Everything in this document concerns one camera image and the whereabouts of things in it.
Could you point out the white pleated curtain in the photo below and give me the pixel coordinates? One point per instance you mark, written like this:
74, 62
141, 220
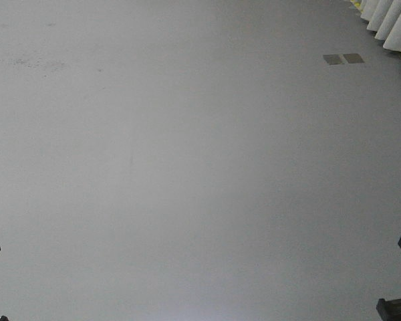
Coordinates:
384, 18

